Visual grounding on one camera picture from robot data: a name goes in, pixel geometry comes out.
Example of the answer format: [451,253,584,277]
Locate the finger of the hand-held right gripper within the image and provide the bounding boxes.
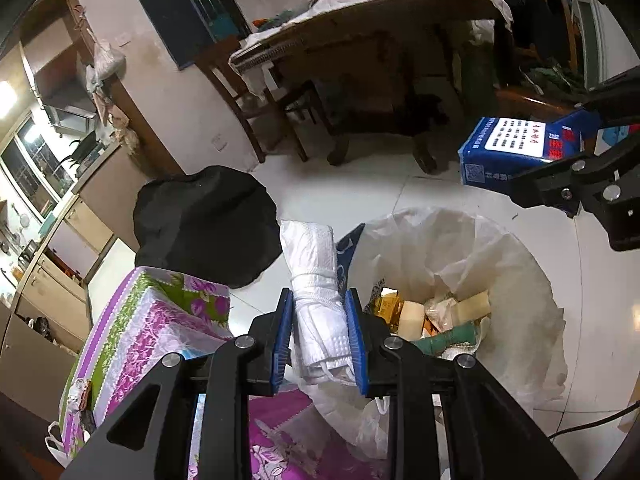
[574,72,640,130]
[509,134,640,251]

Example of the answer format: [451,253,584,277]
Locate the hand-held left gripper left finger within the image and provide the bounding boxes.
[60,287,294,480]

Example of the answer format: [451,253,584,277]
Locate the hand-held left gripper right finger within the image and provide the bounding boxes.
[344,287,581,480]

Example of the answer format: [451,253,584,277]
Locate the white face mask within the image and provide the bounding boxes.
[279,220,358,386]

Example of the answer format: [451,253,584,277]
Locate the blue cardboard box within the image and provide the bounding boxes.
[458,110,603,193]

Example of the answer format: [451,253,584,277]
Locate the bin with white liner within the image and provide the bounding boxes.
[292,208,568,461]

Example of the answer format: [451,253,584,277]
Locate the green plastic piece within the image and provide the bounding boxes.
[415,324,476,356]

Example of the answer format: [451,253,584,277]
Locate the dark blue printed bag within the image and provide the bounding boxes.
[336,223,367,291]

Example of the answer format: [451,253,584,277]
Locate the black bag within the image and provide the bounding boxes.
[132,166,283,290]

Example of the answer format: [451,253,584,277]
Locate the dark hanging clothes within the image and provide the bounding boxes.
[475,0,586,76]

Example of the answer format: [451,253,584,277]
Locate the floral striped tablecloth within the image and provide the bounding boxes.
[59,266,396,480]

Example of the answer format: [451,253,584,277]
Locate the beige kitchen base cabinets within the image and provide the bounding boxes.
[0,140,136,351]

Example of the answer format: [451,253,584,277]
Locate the hanging beige cloth bags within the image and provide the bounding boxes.
[95,90,141,151]

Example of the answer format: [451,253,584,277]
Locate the dark wooden table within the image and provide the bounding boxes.
[229,0,511,173]

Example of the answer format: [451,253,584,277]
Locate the black wok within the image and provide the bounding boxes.
[65,130,101,166]

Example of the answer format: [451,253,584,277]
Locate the wooden chair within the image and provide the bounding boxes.
[192,35,331,163]

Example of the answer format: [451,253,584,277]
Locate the kitchen window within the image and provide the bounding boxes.
[0,110,68,221]

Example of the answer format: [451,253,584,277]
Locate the steel range hood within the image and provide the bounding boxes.
[42,102,97,136]

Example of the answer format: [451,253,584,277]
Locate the hanging white plastic bag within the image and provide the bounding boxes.
[85,40,128,93]

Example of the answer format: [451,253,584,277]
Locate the dark curtained window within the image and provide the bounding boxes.
[122,0,251,71]

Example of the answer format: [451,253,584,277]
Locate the black cable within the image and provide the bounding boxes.
[547,400,640,441]

